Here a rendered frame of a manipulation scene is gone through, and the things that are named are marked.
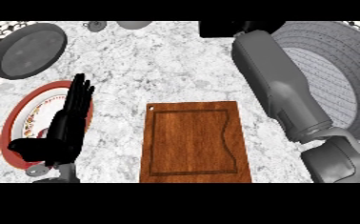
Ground grey round bowl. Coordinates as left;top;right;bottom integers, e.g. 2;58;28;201
116;20;155;31

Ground dark grey round pan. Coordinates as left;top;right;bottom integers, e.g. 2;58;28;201
0;22;70;81

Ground small grey round knob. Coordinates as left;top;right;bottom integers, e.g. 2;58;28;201
83;20;108;33

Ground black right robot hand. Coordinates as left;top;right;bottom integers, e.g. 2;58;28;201
198;20;287;39

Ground brown wooden cutting board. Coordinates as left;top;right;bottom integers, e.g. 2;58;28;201
138;100;254;184

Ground red-rimmed patterned plate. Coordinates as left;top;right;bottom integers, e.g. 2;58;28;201
0;80;96;171

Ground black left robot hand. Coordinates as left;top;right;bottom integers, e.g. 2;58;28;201
8;72;98;169

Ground grey wicker basket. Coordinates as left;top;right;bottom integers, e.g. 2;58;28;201
270;20;360;131

